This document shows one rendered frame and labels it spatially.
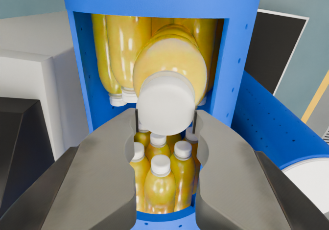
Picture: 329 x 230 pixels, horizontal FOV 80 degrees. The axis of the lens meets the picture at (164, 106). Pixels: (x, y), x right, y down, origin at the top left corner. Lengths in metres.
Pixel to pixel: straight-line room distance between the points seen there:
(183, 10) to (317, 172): 0.64
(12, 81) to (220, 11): 0.33
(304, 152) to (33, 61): 0.70
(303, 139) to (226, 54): 0.56
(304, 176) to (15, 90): 0.75
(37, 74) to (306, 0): 1.61
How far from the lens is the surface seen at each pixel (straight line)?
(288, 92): 1.88
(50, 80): 0.39
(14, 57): 0.39
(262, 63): 1.51
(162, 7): 0.21
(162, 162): 0.41
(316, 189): 0.81
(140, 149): 0.44
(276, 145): 0.75
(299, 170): 0.71
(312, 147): 0.75
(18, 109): 0.37
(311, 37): 1.80
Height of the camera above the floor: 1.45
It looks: 61 degrees down
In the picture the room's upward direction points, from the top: 180 degrees clockwise
